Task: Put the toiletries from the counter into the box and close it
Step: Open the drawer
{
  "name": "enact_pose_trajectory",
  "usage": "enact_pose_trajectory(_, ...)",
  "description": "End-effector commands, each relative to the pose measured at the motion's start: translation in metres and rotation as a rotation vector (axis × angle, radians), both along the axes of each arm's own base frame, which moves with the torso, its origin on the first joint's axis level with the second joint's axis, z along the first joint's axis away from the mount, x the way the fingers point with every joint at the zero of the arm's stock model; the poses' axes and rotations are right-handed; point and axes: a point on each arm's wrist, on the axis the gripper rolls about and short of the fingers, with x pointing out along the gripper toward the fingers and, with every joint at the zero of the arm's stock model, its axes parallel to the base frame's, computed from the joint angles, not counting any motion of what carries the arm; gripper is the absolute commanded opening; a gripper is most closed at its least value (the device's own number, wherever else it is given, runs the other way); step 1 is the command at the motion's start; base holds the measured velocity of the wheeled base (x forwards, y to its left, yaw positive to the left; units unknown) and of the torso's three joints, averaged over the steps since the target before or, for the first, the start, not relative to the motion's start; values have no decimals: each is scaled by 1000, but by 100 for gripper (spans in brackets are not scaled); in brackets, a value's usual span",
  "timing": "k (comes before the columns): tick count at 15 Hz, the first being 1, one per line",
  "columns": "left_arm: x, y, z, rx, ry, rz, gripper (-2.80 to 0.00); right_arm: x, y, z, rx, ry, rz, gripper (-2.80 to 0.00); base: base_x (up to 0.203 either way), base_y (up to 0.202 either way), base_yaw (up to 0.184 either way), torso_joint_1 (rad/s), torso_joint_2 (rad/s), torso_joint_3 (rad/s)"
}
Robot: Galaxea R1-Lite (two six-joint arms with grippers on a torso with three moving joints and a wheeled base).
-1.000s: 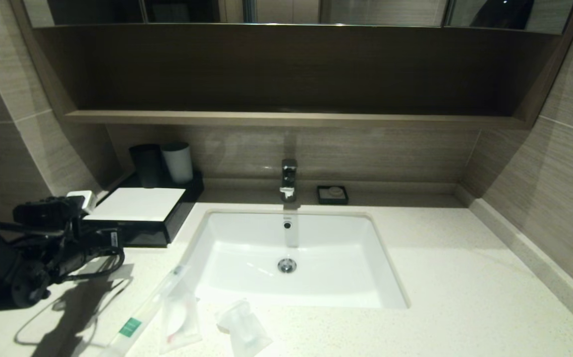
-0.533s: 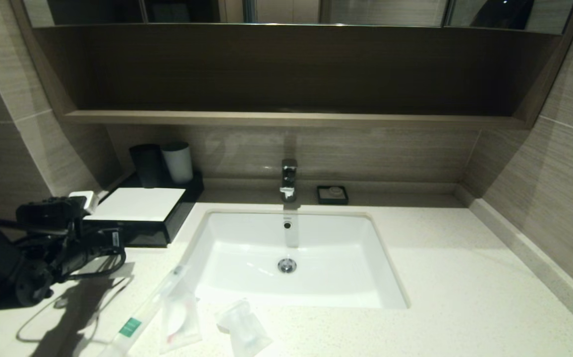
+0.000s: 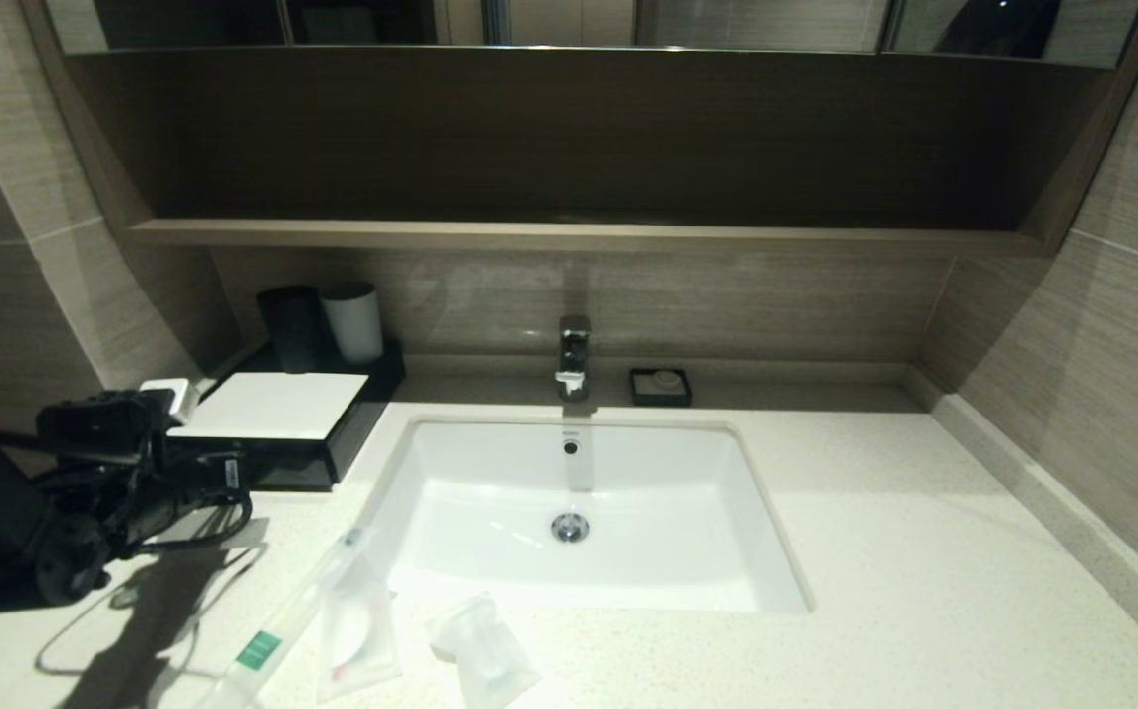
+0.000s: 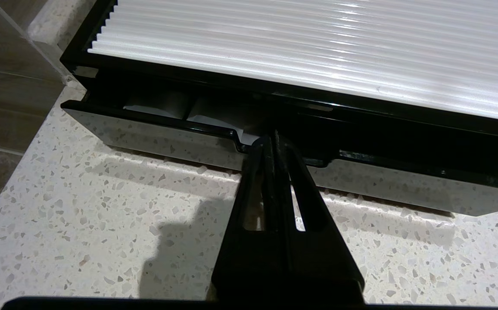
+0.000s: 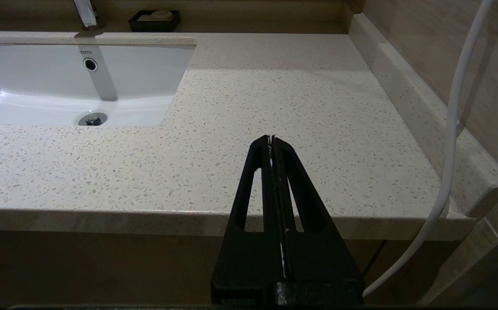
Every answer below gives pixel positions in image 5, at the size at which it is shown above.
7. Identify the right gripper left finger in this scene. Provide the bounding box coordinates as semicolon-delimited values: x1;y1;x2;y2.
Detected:
211;136;285;305

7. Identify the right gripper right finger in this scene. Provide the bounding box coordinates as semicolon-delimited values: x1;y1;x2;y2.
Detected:
272;136;364;305

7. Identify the brown vanity cabinet front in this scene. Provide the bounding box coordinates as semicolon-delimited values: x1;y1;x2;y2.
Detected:
0;224;498;308

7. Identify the chrome sink drain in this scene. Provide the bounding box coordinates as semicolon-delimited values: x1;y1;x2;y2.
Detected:
78;112;108;127

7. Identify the black soap dish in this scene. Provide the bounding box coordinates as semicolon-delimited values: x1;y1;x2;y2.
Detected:
129;10;181;32

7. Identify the beige soap bar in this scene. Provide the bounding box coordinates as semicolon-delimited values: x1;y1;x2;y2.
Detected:
139;10;174;22

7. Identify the white sink basin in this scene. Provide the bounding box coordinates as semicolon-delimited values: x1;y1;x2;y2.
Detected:
0;42;197;127

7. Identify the chrome faucet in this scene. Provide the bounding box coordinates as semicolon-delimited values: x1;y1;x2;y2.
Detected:
73;0;105;30

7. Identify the white cable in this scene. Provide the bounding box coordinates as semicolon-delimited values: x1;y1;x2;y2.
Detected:
363;0;497;298

